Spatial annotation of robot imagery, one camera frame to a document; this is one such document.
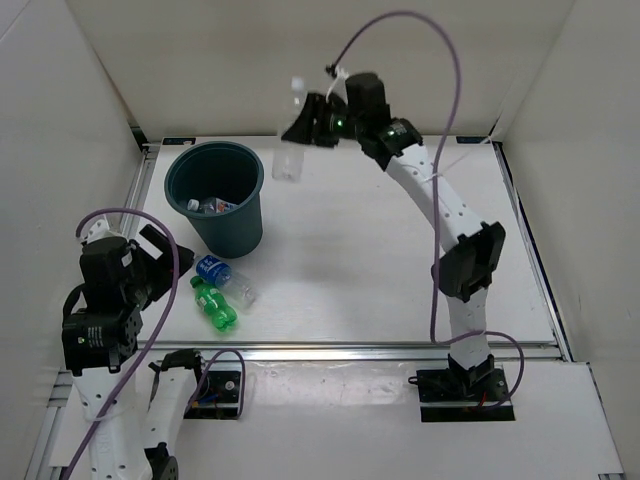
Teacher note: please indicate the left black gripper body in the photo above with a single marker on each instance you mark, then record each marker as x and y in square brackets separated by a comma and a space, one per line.
[154, 276]

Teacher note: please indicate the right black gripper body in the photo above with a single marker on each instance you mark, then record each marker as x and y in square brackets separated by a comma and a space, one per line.
[342, 124]

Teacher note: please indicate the clear unlabelled plastic bottle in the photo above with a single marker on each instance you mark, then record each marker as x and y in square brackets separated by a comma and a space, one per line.
[289, 157]

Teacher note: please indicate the green soda bottle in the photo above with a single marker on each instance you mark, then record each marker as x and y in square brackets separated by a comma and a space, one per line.
[213, 304]

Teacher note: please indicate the clear labelled square bottle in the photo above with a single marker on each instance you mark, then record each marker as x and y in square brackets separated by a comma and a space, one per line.
[210, 206]

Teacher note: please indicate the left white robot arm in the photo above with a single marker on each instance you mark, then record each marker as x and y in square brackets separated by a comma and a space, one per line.
[130, 437]

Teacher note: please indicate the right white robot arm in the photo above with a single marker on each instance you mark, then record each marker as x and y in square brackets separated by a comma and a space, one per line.
[467, 247]

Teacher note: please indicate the dark green plastic bin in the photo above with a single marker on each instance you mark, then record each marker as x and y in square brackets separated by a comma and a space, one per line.
[216, 186]

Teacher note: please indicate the blue label water bottle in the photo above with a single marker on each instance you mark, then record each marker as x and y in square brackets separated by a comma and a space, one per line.
[234, 286]

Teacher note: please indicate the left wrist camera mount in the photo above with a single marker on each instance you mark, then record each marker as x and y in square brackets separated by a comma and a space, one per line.
[98, 230]

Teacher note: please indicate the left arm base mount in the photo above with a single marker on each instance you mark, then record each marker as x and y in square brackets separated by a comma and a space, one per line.
[220, 397]

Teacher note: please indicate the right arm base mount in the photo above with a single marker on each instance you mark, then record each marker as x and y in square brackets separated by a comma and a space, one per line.
[443, 399]

